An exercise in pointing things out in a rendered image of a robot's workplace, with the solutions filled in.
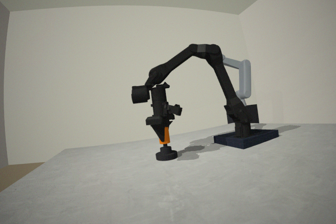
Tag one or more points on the orange knob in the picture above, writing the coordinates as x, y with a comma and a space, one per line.
167, 137

